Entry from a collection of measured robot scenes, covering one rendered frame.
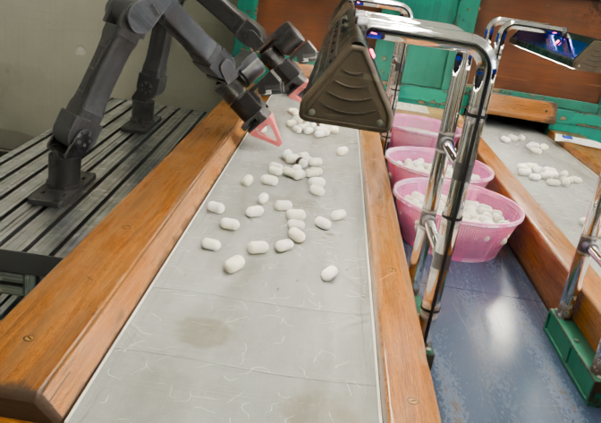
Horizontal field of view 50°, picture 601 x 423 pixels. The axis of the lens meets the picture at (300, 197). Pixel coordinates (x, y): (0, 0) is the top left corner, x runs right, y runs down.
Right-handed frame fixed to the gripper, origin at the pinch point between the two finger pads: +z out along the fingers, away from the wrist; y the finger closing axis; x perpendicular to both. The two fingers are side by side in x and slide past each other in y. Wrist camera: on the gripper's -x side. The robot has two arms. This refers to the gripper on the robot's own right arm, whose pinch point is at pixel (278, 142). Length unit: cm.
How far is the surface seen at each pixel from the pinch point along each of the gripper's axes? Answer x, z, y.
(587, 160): -57, 68, 37
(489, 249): -26, 38, -35
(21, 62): 103, -91, 147
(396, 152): -19.1, 23.0, 9.6
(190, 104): 56, -24, 150
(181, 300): 4, -2, -80
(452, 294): -17, 34, -51
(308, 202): -4.9, 8.7, -34.4
